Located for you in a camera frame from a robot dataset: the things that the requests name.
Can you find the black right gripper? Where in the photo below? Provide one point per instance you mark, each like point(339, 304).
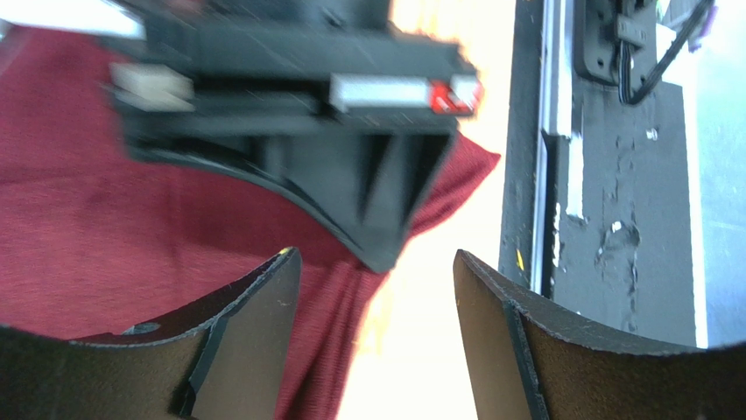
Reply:
point(279, 93)

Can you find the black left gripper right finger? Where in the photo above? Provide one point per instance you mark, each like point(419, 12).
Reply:
point(529, 358)

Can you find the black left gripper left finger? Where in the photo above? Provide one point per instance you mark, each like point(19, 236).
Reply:
point(221, 356)

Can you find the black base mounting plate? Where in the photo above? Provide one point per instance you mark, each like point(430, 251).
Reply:
point(602, 203)

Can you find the dark red cloth napkin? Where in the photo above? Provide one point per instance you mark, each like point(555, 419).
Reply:
point(92, 242)

